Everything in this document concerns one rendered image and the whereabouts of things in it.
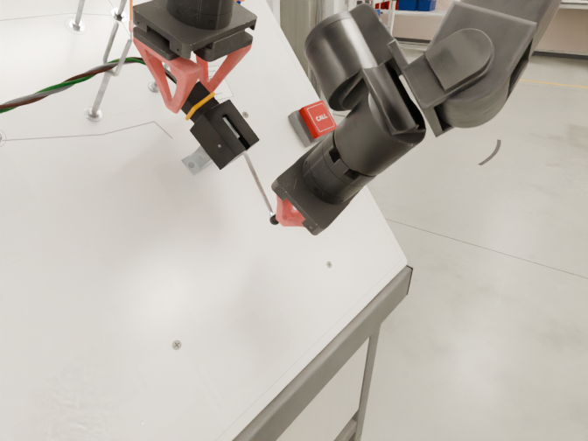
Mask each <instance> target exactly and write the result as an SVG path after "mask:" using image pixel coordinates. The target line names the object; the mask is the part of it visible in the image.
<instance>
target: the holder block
mask: <svg viewBox="0 0 588 441"><path fill-rule="evenodd" d="M222 117H223V118H224V117H226V118H227V120H228V121H229V122H230V124H231V125H232V126H233V128H234V129H235V131H236V132H237V133H238V135H239V137H238V138H237V136H236V135H235V133H234V132H233V131H232V130H231V129H230V128H229V126H228V125H227V123H226V122H225V121H224V119H223V118H222ZM189 130H190V132H191V133H192V135H193V136H194V137H195V138H196V140H197V141H198V142H199V144H200V145H201V146H202V148H203V149H204V150H205V152H206V153H207V155H208V156H209V157H210V158H211V159H212V160H213V162H214V163H215V164H216V165H217V167H218V168H219V169H220V170H222V169H223V168H225V167H226V166H228V165H229V164H231V163H232V162H234V161H235V160H236V159H237V158H239V157H240V156H242V153H243V152H244V151H246V152H247V151H248V150H249V149H250V148H252V147H253V146H254V145H255V144H256V143H258V142H259V141H260V139H259V137H258V136H257V135H256V133H255V132H254V131H253V130H252V129H251V127H250V126H249V124H248V123H247V122H246V120H245V119H244V118H243V116H242V115H241V113H240V112H239V111H238V109H237V108H236V107H235V105H234V104H233V103H232V102H231V100H230V99H228V100H226V101H224V102H222V103H220V104H219V105H217V106H215V107H213V108H211V109H209V110H208V111H206V112H204V113H203V114H202V115H201V116H200V117H199V119H198V120H197V121H196V123H195V124H194V125H193V126H192V127H191V128H190V129H189ZM219 144H220V146H221V147H219V146H218V145H219Z"/></svg>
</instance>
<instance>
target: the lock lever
mask: <svg viewBox="0 0 588 441"><path fill-rule="evenodd" d="M223 119H224V121H225V122H226V123H227V125H228V126H229V128H230V129H231V130H232V131H233V132H234V134H235V135H236V136H237V138H238V137H239V135H238V133H237V132H236V131H235V129H234V128H233V126H232V125H231V124H230V122H229V121H228V120H227V118H226V117H224V118H223ZM242 155H243V156H244V157H245V159H246V162H247V164H248V168H249V169H250V171H251V173H252V176H253V178H254V180H255V182H256V184H257V187H258V189H259V191H260V193H261V195H262V198H263V200H264V202H265V204H266V206H267V208H268V210H269V216H270V217H272V216H274V215H275V214H276V212H275V211H274V210H273V209H272V207H271V205H270V202H269V200H268V198H267V196H266V194H265V192H264V190H263V187H262V185H261V183H260V180H259V178H258V177H257V175H256V171H255V169H254V167H253V165H252V163H251V161H250V158H249V155H248V153H247V152H246V151H244V152H243V153H242Z"/></svg>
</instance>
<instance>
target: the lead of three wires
mask: <svg viewBox="0 0 588 441"><path fill-rule="evenodd" d="M119 60H120V58H119V59H113V60H111V61H109V62H108V63H107V64H103V65H102V67H103V69H104V70H105V72H107V71H109V70H111V69H113V68H114V67H116V66H117V65H118V63H119ZM133 63H140V64H142V65H145V66H146V64H145V62H144V60H143V58H141V57H127V58H126V59H125V61H124V63H123V64H124V65H128V64H133ZM164 71H165V75H166V77H168V78H169V79H170V80H171V81H172V82H174V83H175V84H176V85H177V79H176V77H175V76H174V75H172V73H171V72H170V71H169V70H168V69H166V68H165V67H164Z"/></svg>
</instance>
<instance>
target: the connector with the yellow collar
mask: <svg viewBox="0 0 588 441"><path fill-rule="evenodd" d="M210 94H211V93H210V92H209V91H208V90H207V89H206V88H205V87H204V86H203V85H202V83H201V82H200V81H198V82H197V83H196V84H195V85H194V87H193V89H192V91H191V93H190V94H189V95H188V97H187V99H186V101H185V103H184V105H183V106H182V108H181V110H182V111H183V112H184V113H185V114H186V115H188V113H189V112H190V110H191V109H192V108H193V106H195V105H196V104H197V103H199V102H200V101H202V100H203V99H204V98H206V97H207V96H208V95H210ZM219 104H220V103H219V102H218V101H217V100H216V99H215V98H214V97H213V98H211V99H210V100H209V101H207V102H206V103H204V104H203V105H202V106H201V107H199V108H198V109H196V111H195V112H194V113H193V115H192V116H191V118H190V120H191V121H192V122H193V123H196V121H197V120H198V119H199V118H200V116H201V115H202V114H203V113H204V112H206V111H208V110H209V109H211V108H213V107H215V106H217V105H219Z"/></svg>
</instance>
